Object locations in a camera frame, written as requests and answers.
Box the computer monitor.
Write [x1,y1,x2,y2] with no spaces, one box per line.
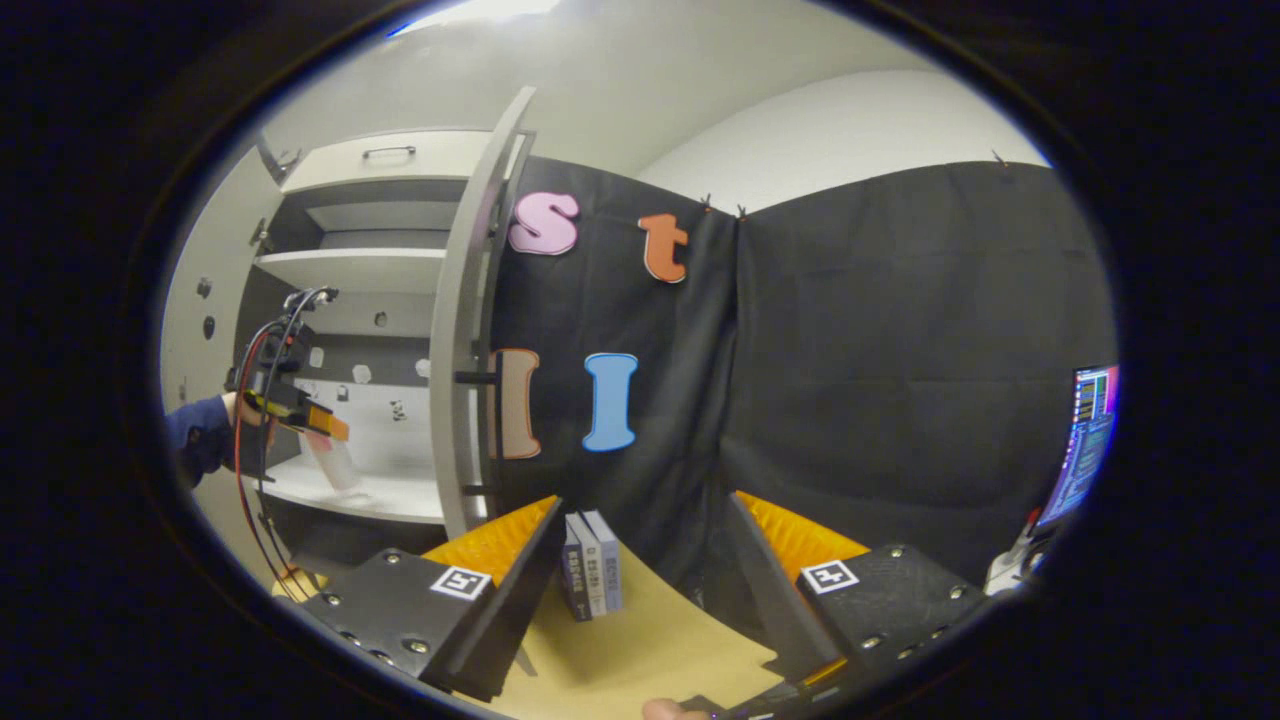
[1035,364,1121,529]

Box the white cabinet shelf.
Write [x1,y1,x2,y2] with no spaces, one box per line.
[255,247,448,294]
[258,455,446,524]

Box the red cable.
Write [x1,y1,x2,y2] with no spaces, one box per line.
[233,325,301,601]

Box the white book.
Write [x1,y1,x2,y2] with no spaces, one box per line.
[573,513,608,618]

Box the white device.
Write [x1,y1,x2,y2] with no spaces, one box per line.
[985,540,1046,598]

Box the white cabinet door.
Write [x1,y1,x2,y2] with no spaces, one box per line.
[428,85,538,541]
[158,140,291,591]

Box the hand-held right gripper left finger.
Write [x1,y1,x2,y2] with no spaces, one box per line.
[297,495,564,703]

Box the light blue book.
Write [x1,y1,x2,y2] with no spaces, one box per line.
[585,509,624,613]

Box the black door handle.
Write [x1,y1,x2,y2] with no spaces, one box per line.
[455,345,501,498]

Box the black backdrop cloth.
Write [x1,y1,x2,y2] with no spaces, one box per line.
[485,155,741,601]
[720,160,1119,586]

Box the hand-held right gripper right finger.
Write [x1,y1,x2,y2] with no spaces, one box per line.
[727,490,993,691]

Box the black cable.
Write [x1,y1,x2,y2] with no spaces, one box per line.
[255,295,321,591]

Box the grey and white cabinet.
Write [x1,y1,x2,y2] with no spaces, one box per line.
[232,128,536,581]

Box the clear plastic bottle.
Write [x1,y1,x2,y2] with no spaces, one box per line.
[300,430,366,493]

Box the white cabinet drawer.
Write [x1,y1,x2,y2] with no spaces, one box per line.
[280,128,498,196]

